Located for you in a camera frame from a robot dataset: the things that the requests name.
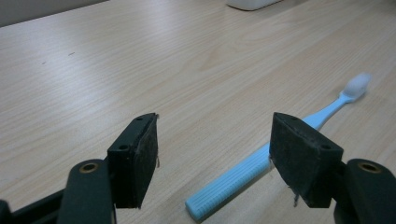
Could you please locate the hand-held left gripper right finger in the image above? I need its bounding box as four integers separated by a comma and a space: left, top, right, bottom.
269, 112, 346, 209

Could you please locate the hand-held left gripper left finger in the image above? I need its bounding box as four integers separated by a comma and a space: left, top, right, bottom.
106, 112, 160, 209

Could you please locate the light blue toothbrush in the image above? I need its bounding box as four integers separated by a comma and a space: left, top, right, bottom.
185, 72, 373, 222

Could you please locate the white toothbrush holder box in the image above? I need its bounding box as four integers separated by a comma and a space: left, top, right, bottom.
225, 0, 283, 11

